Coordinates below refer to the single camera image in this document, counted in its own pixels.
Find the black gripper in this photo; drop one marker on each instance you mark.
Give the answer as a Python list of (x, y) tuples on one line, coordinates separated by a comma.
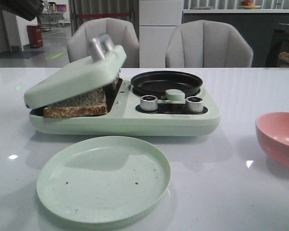
[(26, 9)]

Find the green breakfast maker lid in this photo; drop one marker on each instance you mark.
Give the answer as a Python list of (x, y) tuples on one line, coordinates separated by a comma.
[(98, 69)]

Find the bread slice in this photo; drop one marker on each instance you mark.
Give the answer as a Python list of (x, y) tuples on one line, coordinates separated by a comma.
[(86, 104), (114, 83)]

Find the pink bowl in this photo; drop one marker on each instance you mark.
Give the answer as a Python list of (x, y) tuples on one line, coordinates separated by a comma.
[(272, 131)]

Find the green breakfast maker base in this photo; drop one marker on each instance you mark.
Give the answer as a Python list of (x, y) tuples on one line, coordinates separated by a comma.
[(124, 119)]

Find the red trash bin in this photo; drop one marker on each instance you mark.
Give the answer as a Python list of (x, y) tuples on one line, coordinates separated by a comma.
[(34, 36)]

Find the red barrier belt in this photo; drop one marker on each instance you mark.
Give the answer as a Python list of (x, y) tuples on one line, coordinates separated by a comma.
[(103, 15)]

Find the grey armchair left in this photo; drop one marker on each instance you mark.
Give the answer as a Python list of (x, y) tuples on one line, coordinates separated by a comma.
[(121, 32)]

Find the grey armchair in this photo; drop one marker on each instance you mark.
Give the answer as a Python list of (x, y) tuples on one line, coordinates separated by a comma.
[(121, 32), (207, 44)]

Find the white cabinet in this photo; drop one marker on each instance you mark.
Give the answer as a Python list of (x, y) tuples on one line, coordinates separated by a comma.
[(157, 21)]

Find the black round frying pan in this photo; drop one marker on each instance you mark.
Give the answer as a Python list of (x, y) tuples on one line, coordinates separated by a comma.
[(158, 82)]

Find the silver knob left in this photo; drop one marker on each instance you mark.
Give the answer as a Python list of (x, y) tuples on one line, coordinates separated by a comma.
[(148, 103)]

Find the silver knob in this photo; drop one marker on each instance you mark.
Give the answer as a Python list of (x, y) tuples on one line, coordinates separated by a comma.
[(194, 104), (148, 103)]

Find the grey armchair right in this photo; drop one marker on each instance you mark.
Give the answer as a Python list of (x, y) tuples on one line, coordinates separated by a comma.
[(207, 44)]

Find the light green plate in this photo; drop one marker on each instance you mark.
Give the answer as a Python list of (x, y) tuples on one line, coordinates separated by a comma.
[(104, 181)]

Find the silver knob right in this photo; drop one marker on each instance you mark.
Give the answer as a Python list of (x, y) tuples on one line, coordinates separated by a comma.
[(194, 104)]

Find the fruit plate on counter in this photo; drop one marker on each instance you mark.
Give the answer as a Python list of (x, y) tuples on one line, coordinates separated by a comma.
[(248, 5)]

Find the green pan handle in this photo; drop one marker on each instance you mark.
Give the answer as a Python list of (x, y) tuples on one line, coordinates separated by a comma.
[(173, 95)]

